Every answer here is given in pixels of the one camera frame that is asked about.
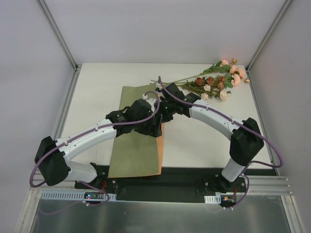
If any brown rose flower branch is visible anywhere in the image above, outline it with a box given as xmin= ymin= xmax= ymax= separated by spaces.
xmin=178 ymin=75 xmax=233 ymax=96

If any cream rose flower branch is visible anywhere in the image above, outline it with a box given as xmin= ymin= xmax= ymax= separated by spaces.
xmin=188 ymin=84 xmax=231 ymax=102

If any green and orange wrapping paper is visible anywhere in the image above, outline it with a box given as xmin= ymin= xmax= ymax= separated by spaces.
xmin=108 ymin=84 xmax=164 ymax=178

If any pink rose flower branch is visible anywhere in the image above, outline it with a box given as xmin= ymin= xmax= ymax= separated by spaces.
xmin=150 ymin=58 xmax=251 ymax=88

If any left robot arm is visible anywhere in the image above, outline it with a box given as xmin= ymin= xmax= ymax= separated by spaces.
xmin=35 ymin=99 xmax=161 ymax=189

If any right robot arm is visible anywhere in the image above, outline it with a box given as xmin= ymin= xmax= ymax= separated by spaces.
xmin=157 ymin=83 xmax=264 ymax=193

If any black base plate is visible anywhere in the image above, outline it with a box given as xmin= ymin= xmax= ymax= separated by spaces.
xmin=74 ymin=166 xmax=246 ymax=203

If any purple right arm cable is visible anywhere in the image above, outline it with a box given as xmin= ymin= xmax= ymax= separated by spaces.
xmin=157 ymin=76 xmax=284 ymax=211

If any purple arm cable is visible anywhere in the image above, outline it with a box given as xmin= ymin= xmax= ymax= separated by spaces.
xmin=157 ymin=76 xmax=284 ymax=211
xmin=29 ymin=91 xmax=161 ymax=208

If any right white cable duct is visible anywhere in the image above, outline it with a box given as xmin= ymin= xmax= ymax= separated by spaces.
xmin=204 ymin=195 xmax=238 ymax=204

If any white cable duct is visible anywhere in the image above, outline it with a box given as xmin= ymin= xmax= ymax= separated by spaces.
xmin=204 ymin=195 xmax=238 ymax=204
xmin=41 ymin=191 xmax=107 ymax=201

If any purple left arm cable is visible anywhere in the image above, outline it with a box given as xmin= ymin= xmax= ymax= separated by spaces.
xmin=29 ymin=91 xmax=161 ymax=208

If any left white cable duct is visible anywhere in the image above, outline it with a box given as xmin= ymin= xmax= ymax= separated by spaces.
xmin=41 ymin=191 xmax=107 ymax=201

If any aluminium front rail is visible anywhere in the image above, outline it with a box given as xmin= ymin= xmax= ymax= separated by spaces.
xmin=38 ymin=176 xmax=294 ymax=196

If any left aluminium frame post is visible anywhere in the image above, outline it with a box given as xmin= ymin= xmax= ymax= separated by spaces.
xmin=36 ymin=0 xmax=79 ymax=71

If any aluminium frame post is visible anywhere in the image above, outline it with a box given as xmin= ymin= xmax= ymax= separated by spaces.
xmin=36 ymin=0 xmax=79 ymax=71
xmin=246 ymin=0 xmax=293 ymax=73

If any right aluminium frame post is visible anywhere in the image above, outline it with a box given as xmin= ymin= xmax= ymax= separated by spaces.
xmin=246 ymin=0 xmax=293 ymax=73

